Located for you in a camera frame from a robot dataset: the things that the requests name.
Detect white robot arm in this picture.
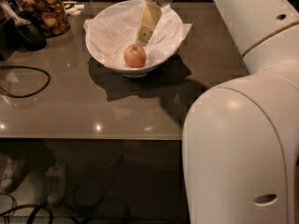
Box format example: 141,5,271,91
182,0,299,224

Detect black cables on floor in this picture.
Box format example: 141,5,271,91
0,192,54,224

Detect glass jar of dried slices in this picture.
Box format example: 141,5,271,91
16,0,70,37

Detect right white shoe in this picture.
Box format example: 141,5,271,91
45,161,66,206

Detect red yellow apple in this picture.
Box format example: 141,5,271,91
123,44,147,68

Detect white shoe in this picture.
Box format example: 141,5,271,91
0,158,25,193
45,161,66,206

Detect small white items on table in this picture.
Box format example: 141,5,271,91
64,4,85,16

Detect black cable on table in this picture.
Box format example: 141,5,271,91
0,65,51,99

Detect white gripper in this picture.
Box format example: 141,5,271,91
136,0,173,47

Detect black round appliance with handle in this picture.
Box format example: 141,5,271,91
0,0,47,51

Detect left white shoe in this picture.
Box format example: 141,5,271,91
0,158,25,193

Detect white ceramic bowl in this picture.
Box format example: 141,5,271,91
84,0,184,78

